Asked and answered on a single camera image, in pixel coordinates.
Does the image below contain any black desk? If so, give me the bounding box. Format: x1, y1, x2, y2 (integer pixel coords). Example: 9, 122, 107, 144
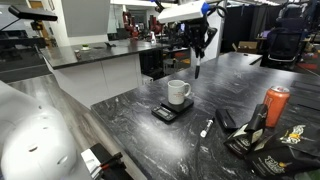
0, 29, 52, 85

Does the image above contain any white ceramic mug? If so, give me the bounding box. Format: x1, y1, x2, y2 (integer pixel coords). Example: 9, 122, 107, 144
166, 79, 192, 106

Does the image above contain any black flat wallet case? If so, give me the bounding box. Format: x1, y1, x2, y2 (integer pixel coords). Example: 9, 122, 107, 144
215, 108, 239, 131

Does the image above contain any small black packet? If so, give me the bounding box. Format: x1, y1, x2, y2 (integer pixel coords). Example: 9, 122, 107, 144
223, 103, 270, 160

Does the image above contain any red background robot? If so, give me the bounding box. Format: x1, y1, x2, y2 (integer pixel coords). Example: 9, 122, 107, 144
122, 11, 140, 38

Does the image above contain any black and white sharpie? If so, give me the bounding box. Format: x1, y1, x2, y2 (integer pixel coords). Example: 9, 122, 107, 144
194, 56, 202, 80

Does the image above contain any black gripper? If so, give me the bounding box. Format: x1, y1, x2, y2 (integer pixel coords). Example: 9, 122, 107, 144
185, 18, 218, 60

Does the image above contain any small jar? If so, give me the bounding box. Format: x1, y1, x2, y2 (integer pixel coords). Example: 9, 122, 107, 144
73, 49, 83, 61

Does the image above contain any large black coffee bag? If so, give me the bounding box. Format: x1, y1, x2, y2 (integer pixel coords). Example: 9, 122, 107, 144
266, 123, 320, 158
245, 145, 320, 180

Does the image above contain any white whiteboard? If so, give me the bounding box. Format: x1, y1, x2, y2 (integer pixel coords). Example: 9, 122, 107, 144
190, 13, 225, 67

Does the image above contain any white rounded robot base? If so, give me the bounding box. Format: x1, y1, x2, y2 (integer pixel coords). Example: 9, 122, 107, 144
0, 79, 80, 180

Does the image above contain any black camera on stand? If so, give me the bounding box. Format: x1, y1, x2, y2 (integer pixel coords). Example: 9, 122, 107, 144
7, 5, 59, 32

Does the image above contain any brown cardboard box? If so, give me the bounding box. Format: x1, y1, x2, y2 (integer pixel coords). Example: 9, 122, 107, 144
231, 40, 260, 55

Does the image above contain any white Expo marker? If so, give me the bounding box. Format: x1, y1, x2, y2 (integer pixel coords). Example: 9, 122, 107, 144
199, 117, 216, 139

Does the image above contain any white cabinet island dark top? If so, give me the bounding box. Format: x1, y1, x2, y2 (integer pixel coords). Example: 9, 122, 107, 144
39, 38, 169, 110

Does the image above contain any orange drink can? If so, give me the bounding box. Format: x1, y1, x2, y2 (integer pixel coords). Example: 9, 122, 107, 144
262, 85, 291, 129

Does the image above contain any black and white control box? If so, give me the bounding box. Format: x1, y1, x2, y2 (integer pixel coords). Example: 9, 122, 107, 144
80, 143, 135, 180

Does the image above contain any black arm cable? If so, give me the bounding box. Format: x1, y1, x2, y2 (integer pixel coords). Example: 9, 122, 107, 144
205, 0, 229, 19

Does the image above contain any black digital scale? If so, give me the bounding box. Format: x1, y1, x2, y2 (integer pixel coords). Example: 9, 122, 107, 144
151, 97, 195, 123

